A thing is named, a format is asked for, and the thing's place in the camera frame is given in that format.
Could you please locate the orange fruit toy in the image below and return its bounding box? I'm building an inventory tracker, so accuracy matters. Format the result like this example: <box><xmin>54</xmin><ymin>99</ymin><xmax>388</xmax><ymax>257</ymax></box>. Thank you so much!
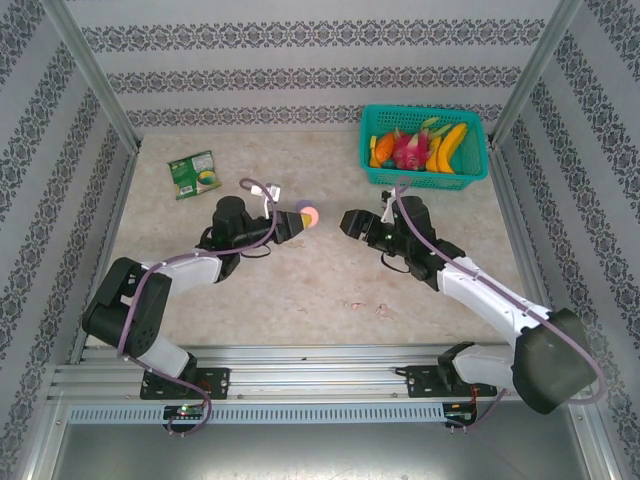
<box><xmin>374</xmin><ymin>133</ymin><xmax>399</xmax><ymax>166</ymax></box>

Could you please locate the right aluminium side rail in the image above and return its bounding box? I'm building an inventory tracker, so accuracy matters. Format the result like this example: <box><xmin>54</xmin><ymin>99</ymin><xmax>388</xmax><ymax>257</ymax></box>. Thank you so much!
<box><xmin>488</xmin><ymin>142</ymin><xmax>570</xmax><ymax>361</ymax></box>

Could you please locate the aluminium mounting rail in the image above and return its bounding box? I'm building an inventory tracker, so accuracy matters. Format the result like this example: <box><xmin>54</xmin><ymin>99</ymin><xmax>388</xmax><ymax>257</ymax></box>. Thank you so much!
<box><xmin>47</xmin><ymin>343</ymin><xmax>599</xmax><ymax>401</ymax></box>

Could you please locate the left aluminium side rail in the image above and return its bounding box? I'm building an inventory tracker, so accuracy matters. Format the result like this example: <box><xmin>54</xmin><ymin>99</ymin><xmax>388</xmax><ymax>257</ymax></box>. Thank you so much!
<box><xmin>69</xmin><ymin>142</ymin><xmax>144</xmax><ymax>366</ymax></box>

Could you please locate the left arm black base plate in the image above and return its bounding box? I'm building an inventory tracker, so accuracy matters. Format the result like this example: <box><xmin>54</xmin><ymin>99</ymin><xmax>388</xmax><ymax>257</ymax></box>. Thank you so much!
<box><xmin>139</xmin><ymin>367</ymin><xmax>232</xmax><ymax>401</ymax></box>

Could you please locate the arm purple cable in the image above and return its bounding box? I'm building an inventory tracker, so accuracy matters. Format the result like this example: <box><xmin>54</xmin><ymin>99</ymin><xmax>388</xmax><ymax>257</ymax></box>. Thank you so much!
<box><xmin>394</xmin><ymin>177</ymin><xmax>607</xmax><ymax>432</ymax></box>
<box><xmin>118</xmin><ymin>178</ymin><xmax>277</xmax><ymax>439</ymax></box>

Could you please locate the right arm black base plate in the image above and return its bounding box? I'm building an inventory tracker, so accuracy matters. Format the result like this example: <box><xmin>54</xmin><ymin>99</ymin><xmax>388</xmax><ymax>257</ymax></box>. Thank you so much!
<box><xmin>403</xmin><ymin>364</ymin><xmax>495</xmax><ymax>400</ymax></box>

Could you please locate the slotted grey cable duct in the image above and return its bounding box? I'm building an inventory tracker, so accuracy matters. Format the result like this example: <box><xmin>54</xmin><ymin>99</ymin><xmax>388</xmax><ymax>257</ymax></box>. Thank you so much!
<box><xmin>67</xmin><ymin>403</ymin><xmax>447</xmax><ymax>426</ymax></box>

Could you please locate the aluminium frame post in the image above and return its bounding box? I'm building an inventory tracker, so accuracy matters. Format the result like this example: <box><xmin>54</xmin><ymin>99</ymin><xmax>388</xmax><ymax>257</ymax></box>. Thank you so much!
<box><xmin>42</xmin><ymin>0</ymin><xmax>144</xmax><ymax>151</ymax></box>
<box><xmin>487</xmin><ymin>0</ymin><xmax>591</xmax><ymax>149</ymax></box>

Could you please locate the yellow banana toy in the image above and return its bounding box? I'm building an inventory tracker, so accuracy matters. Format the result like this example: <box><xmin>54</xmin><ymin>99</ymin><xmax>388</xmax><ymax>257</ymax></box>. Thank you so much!
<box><xmin>433</xmin><ymin>122</ymin><xmax>470</xmax><ymax>175</ymax></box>

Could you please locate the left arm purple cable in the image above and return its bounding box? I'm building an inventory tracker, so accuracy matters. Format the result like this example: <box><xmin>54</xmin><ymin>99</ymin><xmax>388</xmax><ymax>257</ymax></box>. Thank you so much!
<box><xmin>118</xmin><ymin>178</ymin><xmax>277</xmax><ymax>439</ymax></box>

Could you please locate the left aluminium frame post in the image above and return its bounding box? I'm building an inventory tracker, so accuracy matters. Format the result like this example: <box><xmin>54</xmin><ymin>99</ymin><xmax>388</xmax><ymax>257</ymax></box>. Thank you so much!
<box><xmin>42</xmin><ymin>0</ymin><xmax>144</xmax><ymax>151</ymax></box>

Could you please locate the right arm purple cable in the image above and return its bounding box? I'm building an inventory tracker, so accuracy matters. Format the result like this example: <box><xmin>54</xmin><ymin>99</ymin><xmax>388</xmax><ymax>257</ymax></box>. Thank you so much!
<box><xmin>394</xmin><ymin>177</ymin><xmax>607</xmax><ymax>432</ymax></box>

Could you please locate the pink dragon fruit toy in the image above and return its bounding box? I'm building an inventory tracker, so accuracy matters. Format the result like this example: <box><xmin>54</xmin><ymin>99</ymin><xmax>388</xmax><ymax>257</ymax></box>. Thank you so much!
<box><xmin>391</xmin><ymin>117</ymin><xmax>454</xmax><ymax>173</ymax></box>

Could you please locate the teal plastic basket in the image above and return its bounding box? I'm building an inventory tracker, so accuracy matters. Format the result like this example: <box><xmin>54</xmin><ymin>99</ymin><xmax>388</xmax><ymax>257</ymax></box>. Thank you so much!
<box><xmin>359</xmin><ymin>103</ymin><xmax>489</xmax><ymax>192</ymax></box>

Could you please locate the right aluminium frame post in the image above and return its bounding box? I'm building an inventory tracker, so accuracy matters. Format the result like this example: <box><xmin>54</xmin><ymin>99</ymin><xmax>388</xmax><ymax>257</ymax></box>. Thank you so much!
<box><xmin>487</xmin><ymin>0</ymin><xmax>591</xmax><ymax>149</ymax></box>

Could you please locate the green snack packet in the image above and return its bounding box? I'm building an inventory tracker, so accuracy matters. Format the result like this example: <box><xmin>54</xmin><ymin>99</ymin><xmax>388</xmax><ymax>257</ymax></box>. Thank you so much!
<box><xmin>167</xmin><ymin>151</ymin><xmax>224</xmax><ymax>201</ymax></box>

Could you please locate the grey metal panel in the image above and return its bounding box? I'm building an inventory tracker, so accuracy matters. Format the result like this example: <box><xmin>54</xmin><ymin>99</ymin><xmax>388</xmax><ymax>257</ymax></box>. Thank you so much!
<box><xmin>47</xmin><ymin>399</ymin><xmax>619</xmax><ymax>480</ymax></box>

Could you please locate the aluminium side rail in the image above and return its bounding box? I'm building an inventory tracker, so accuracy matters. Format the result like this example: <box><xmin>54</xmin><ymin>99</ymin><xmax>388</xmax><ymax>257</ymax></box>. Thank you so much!
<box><xmin>69</xmin><ymin>142</ymin><xmax>144</xmax><ymax>366</ymax></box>
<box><xmin>488</xmin><ymin>142</ymin><xmax>570</xmax><ymax>361</ymax></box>

